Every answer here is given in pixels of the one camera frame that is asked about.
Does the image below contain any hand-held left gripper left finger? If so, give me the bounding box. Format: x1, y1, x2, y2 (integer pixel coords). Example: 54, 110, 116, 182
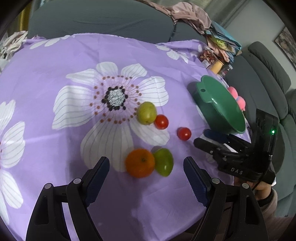
26, 156, 110, 241

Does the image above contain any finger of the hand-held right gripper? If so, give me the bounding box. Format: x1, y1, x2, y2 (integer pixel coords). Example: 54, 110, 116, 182
194, 137, 238, 160
203, 129, 253, 152

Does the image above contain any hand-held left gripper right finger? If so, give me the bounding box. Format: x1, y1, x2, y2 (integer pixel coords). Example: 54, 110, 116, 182
183, 156, 270, 241

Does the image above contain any red tomato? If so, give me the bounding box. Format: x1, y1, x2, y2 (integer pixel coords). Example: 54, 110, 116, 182
154, 114, 169, 130
177, 127, 192, 141

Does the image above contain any green plastic bowl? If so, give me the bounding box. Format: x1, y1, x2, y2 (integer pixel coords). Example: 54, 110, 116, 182
196, 75, 246, 134

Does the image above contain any bright green mango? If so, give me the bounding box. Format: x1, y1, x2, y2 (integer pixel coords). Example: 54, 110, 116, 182
153, 148, 174, 177

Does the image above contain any orange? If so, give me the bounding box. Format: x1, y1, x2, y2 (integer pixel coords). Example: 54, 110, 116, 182
125, 149, 155, 178

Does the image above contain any yellow-green mango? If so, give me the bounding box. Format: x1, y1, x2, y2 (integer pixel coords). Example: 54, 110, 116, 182
136, 101, 157, 126

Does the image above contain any person's right forearm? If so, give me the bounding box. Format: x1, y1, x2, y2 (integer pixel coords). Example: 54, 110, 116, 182
254, 189, 292, 241

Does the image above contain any person's right hand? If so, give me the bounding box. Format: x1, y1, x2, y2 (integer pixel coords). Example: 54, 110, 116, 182
232, 177, 271, 200

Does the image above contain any pink plush toy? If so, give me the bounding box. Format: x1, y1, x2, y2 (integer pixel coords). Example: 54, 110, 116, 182
228, 86, 247, 112

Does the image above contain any purple floral tablecloth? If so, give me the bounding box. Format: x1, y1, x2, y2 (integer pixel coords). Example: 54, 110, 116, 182
0, 33, 252, 241

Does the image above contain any clear plastic bottle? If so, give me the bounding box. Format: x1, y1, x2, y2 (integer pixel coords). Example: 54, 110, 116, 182
221, 65, 233, 78

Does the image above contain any yellow bottle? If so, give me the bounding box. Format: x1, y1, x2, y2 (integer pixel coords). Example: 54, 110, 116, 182
209, 61, 223, 73

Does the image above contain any pile of colourful clothes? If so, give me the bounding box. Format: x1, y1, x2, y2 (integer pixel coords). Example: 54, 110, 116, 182
205, 21, 242, 63

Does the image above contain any pink crumpled cloth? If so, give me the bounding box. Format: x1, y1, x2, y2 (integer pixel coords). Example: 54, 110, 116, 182
141, 0, 212, 33

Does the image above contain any grey sofa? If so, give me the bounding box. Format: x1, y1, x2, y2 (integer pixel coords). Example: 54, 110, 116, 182
26, 0, 296, 218

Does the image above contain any beige crumpled cloth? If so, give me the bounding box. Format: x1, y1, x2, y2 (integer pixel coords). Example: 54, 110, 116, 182
0, 31, 28, 58

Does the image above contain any yellow patterned curtain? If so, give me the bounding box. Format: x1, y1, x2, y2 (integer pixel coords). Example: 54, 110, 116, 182
18, 5, 30, 33

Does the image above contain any framed wall picture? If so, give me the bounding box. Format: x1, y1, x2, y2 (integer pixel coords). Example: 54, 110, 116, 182
274, 27, 296, 63

